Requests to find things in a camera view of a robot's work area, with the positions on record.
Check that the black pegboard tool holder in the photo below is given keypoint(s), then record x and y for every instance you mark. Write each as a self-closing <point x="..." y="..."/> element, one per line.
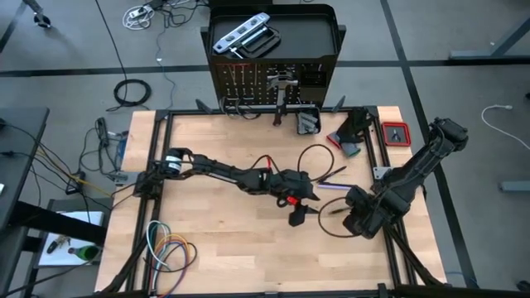
<point x="312" y="74"/>

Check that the grey perforated building beam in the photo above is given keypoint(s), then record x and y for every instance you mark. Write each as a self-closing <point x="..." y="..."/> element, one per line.
<point x="304" y="124"/>
<point x="314" y="128"/>
<point x="312" y="118"/>

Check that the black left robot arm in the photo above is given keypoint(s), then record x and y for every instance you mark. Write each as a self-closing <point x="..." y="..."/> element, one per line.
<point x="219" y="169"/>

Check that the red square tray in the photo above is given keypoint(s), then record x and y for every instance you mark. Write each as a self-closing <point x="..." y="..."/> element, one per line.
<point x="385" y="142"/>

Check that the grey desk foot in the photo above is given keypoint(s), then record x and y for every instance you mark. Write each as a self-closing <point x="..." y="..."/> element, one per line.
<point x="515" y="186"/>

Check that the black plastic pegboard bin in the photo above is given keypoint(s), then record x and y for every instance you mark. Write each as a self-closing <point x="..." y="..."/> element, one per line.
<point x="297" y="124"/>

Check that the grey torpedo spirit level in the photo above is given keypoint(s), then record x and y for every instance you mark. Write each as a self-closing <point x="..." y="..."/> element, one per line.
<point x="240" y="34"/>

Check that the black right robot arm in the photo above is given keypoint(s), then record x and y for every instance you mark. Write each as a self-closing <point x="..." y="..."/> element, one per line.
<point x="430" y="161"/>

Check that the grey side table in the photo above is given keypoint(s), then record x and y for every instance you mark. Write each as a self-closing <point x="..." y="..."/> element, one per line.
<point x="83" y="205"/>

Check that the silver mounting bracket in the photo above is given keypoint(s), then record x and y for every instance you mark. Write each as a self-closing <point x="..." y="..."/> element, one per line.
<point x="379" y="171"/>
<point x="118" y="178"/>

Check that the black chair caster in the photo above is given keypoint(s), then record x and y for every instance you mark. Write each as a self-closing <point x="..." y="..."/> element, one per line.
<point x="523" y="285"/>

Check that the bunch of keys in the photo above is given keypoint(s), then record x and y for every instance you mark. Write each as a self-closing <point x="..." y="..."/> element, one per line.
<point x="54" y="246"/>

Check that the steel claw hammer black grip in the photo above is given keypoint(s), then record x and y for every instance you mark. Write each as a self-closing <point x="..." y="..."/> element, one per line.
<point x="283" y="80"/>
<point x="278" y="113"/>

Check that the black desk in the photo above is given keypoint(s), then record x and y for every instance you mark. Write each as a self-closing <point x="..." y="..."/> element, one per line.
<point x="20" y="145"/>

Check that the black pegboard tool cart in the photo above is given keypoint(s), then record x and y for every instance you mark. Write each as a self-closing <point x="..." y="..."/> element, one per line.
<point x="306" y="37"/>

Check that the green bottle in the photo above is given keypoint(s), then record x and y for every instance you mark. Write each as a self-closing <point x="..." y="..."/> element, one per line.
<point x="89" y="252"/>

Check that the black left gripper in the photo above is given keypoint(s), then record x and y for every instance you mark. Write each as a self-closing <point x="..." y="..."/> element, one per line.
<point x="290" y="184"/>

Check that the black clamp with silver bar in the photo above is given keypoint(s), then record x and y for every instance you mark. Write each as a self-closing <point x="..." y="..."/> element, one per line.
<point x="273" y="43"/>

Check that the black aluminium table frame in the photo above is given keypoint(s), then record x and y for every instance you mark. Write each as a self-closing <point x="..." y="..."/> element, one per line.
<point x="186" y="111"/>

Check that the steel double pegboard hook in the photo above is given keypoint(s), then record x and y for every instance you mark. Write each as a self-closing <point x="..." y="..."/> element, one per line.
<point x="232" y="99"/>
<point x="248" y="99"/>

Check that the white paper sheet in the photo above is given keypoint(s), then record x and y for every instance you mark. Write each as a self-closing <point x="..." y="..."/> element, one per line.
<point x="58" y="256"/>

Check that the green grey soft case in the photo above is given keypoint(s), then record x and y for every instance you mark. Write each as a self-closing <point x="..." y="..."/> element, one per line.
<point x="352" y="150"/>

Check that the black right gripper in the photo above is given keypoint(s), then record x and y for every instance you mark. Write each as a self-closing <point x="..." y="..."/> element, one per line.
<point x="372" y="211"/>

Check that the black chair base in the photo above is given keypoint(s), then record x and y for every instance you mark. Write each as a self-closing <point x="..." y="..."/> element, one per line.
<point x="41" y="18"/>

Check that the small black pliers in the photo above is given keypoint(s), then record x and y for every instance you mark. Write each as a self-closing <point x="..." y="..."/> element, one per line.
<point x="396" y="134"/>

